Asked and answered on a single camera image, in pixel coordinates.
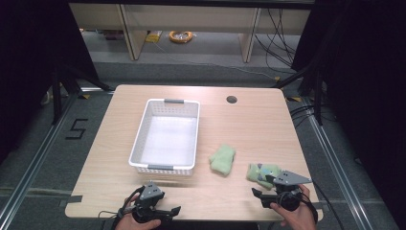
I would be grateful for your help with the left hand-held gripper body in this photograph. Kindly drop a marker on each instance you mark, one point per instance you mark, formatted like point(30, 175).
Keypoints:
point(150, 191)

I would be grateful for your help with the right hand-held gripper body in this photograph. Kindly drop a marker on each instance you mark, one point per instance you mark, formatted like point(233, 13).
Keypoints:
point(288, 179)

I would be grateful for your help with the green patterned sock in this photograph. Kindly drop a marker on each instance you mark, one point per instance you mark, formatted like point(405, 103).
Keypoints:
point(260, 174)

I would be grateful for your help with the plain green sock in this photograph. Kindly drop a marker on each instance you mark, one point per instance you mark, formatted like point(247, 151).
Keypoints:
point(222, 159)

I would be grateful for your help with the white plastic basket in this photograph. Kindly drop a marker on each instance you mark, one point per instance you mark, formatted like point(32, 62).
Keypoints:
point(167, 137)

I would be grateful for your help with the person's left hand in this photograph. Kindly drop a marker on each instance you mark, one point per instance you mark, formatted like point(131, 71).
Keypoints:
point(130, 222)

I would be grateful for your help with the person's right hand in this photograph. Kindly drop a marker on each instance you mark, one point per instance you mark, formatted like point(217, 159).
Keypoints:
point(300, 218)

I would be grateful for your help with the grey tape strip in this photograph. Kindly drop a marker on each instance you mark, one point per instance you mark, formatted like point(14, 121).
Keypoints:
point(74, 199)
point(318, 206)

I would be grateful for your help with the black metal stand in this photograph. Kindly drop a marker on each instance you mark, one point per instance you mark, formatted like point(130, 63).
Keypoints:
point(59, 92)
point(311, 86)

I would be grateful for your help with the black curtain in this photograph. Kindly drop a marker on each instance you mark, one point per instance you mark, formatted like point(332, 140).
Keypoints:
point(367, 80)
point(35, 48)

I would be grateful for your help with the yellow packet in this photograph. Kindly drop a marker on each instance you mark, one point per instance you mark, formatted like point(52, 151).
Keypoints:
point(153, 37)

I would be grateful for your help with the beige wooden shelf unit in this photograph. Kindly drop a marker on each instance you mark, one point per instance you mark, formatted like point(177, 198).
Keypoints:
point(191, 19)

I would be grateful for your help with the aluminium floor rail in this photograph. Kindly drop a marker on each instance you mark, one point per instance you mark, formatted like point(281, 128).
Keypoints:
point(35, 161)
point(340, 172)

